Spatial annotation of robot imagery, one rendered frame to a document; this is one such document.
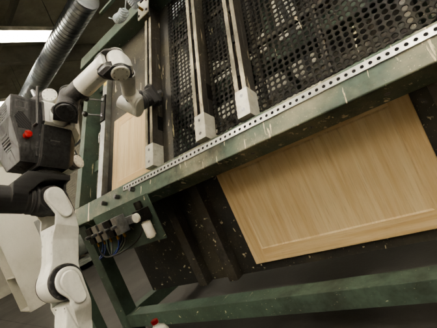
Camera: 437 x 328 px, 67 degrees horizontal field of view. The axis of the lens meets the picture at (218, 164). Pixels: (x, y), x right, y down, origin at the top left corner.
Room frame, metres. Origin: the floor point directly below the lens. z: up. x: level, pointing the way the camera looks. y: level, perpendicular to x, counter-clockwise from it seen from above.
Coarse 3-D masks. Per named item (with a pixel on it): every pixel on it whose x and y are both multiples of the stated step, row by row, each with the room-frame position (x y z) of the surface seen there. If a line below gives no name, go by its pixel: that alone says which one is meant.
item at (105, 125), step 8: (104, 88) 2.27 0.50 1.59; (104, 120) 2.14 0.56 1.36; (104, 128) 2.11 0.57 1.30; (104, 136) 2.09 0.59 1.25; (104, 144) 2.07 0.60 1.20; (104, 152) 2.05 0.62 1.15; (104, 160) 2.03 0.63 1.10; (104, 168) 2.01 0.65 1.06; (104, 176) 1.99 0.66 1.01; (104, 184) 1.97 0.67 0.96; (104, 192) 1.95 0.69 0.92
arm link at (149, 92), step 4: (148, 84) 1.71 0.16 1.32; (144, 88) 1.72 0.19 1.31; (148, 88) 1.69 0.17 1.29; (152, 88) 1.70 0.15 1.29; (144, 92) 1.63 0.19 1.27; (148, 92) 1.65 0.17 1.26; (152, 92) 1.69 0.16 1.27; (156, 92) 1.71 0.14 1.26; (148, 96) 1.63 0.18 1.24; (152, 96) 1.68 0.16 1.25; (156, 96) 1.71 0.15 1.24; (160, 96) 1.73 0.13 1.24; (148, 100) 1.63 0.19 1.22; (152, 100) 1.66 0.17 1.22; (156, 100) 1.70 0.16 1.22; (160, 100) 1.72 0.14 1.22; (148, 104) 1.64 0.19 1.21; (152, 104) 1.69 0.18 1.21; (156, 104) 1.73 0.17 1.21; (160, 104) 1.73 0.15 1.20
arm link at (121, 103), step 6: (138, 90) 1.58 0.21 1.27; (120, 96) 1.57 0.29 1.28; (144, 96) 1.61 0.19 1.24; (120, 102) 1.56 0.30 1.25; (126, 102) 1.55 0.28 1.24; (144, 102) 1.60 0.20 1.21; (120, 108) 1.58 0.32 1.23; (126, 108) 1.56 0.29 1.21; (144, 108) 1.62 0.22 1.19; (132, 114) 1.56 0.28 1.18
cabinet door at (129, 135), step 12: (120, 120) 2.04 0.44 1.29; (132, 120) 1.95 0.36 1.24; (144, 120) 1.85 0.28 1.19; (120, 132) 2.01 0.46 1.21; (132, 132) 1.91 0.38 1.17; (144, 132) 1.82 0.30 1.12; (120, 144) 1.97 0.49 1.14; (132, 144) 1.88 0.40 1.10; (144, 144) 1.79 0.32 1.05; (120, 156) 1.93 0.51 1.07; (132, 156) 1.85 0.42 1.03; (144, 156) 1.76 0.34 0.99; (120, 168) 1.90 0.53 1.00; (132, 168) 1.82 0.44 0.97; (144, 168) 1.73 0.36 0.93; (120, 180) 1.86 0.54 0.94
